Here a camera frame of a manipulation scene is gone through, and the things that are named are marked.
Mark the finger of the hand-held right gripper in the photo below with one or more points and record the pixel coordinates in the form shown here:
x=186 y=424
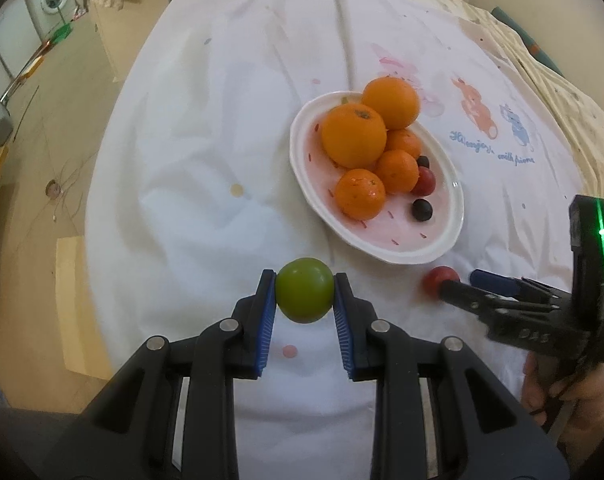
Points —
x=494 y=282
x=461 y=296

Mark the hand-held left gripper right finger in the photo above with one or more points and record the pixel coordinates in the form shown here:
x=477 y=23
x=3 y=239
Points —
x=343 y=325

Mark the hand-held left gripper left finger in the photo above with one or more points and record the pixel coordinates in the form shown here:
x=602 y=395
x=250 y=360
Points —
x=266 y=320

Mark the red cherry tomato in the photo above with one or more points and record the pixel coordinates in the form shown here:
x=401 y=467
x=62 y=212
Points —
x=435 y=277
x=424 y=181

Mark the green plum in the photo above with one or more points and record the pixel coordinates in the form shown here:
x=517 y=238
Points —
x=304 y=290

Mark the pink strawberry print plate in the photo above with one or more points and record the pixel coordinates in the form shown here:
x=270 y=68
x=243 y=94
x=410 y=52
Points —
x=406 y=240

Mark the dark grape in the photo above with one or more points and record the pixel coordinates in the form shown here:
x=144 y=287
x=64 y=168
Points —
x=423 y=161
x=421 y=209

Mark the small mandarin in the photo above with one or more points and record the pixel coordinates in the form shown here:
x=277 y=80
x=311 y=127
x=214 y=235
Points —
x=396 y=172
x=360 y=195
x=406 y=142

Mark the large orange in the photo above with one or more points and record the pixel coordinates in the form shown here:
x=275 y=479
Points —
x=354 y=132
x=394 y=100

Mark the person's right hand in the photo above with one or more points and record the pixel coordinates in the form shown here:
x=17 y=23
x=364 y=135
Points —
x=594 y=395

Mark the white animal print bedsheet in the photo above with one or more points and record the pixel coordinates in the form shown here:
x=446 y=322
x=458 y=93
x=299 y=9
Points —
x=207 y=160

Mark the cream dotted quilt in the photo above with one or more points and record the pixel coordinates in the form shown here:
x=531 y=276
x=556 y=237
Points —
x=571 y=100

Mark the dark teal bedding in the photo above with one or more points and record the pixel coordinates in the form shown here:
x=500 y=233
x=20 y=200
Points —
x=534 y=47

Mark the light wooden cabinet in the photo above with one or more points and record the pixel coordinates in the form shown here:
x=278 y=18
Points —
x=127 y=25

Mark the green dustpan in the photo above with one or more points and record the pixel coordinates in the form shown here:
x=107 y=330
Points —
x=59 y=34

